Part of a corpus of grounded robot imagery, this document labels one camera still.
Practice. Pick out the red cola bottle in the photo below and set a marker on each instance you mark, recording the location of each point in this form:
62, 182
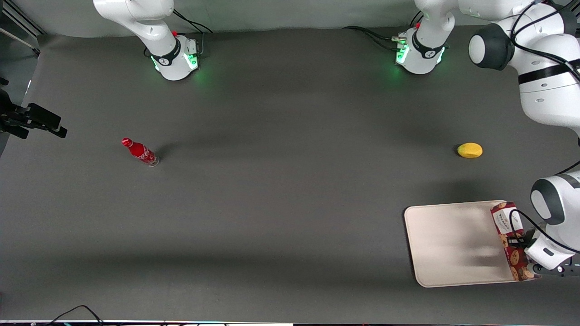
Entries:
139, 151

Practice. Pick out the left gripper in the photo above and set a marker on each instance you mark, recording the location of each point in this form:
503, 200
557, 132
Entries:
519, 239

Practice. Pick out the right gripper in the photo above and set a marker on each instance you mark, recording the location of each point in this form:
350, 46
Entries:
10, 117

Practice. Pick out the cream plastic tray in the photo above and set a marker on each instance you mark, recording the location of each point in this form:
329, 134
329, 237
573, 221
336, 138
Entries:
453, 244

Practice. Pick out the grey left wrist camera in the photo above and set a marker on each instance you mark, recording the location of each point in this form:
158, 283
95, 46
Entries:
559, 270

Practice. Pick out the yellow lemon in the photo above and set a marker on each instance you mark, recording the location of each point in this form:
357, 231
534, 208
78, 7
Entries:
470, 150

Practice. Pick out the aluminium frame rail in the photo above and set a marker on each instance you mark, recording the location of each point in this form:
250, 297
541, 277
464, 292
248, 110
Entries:
20, 20

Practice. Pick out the red cookie box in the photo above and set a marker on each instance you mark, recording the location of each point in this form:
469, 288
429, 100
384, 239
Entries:
507, 219

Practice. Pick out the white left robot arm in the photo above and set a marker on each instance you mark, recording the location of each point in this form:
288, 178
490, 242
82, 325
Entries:
539, 68

